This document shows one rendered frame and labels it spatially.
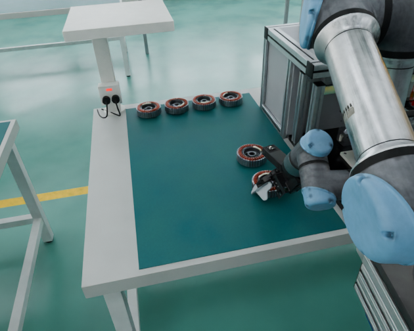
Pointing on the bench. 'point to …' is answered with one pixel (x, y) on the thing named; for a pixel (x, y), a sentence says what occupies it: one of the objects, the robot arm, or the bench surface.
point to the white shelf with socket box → (87, 30)
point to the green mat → (209, 186)
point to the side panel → (275, 87)
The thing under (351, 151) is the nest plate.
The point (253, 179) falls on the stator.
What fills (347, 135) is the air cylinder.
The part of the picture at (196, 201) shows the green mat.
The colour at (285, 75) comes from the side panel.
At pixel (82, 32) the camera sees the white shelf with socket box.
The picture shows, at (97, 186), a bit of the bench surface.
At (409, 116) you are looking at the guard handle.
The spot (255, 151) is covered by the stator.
